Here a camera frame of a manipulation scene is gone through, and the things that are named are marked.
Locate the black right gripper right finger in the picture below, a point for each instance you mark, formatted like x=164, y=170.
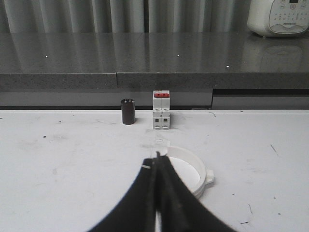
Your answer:
x=180, y=210

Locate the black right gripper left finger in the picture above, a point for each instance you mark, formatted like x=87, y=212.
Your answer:
x=137, y=209

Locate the white pipe clamp half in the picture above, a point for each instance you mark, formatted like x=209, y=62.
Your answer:
x=188, y=166

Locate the dark brown cylindrical capacitor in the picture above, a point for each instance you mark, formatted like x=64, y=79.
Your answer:
x=128, y=111

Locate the grey stone counter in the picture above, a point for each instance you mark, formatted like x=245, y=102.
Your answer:
x=210, y=70

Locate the white rice cooker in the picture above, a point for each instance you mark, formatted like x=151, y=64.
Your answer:
x=275, y=18

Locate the white circuit breaker red switch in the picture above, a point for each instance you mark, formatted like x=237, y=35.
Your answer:
x=161, y=110

